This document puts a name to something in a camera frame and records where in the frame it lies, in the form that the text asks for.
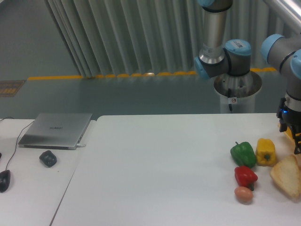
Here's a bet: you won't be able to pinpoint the silver laptop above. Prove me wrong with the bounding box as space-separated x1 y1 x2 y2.
18 113 92 150

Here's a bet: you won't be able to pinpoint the black computer mouse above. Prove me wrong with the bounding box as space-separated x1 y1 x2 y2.
0 170 11 193

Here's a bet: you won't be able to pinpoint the triangular toasted bread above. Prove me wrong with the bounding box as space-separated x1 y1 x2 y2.
270 155 301 199

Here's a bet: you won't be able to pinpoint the yellow bell pepper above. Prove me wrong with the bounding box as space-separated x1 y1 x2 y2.
255 138 277 167

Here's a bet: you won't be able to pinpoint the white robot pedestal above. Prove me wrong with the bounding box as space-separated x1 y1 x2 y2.
214 71 262 113

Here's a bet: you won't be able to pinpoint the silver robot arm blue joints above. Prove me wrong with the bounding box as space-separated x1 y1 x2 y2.
194 0 301 101

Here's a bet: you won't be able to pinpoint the brown egg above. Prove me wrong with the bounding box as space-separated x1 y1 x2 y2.
234 186 253 202

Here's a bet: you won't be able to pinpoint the red bell pepper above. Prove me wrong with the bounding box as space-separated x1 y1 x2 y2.
234 166 258 191

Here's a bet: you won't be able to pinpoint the green bell pepper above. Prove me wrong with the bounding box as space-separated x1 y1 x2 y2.
230 142 256 168

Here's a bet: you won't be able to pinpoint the black mouse cable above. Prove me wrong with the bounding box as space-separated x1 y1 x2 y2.
0 117 36 171

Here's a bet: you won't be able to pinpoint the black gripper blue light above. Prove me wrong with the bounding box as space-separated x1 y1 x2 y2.
276 97 301 154

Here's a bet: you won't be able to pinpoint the black pedestal cable with tag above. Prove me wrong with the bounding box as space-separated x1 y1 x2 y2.
227 88 237 114

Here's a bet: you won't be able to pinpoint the small black folded object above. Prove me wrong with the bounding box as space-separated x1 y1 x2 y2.
39 150 57 168

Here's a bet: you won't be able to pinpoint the yellow plastic basket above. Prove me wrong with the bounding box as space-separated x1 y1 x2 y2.
282 127 294 142

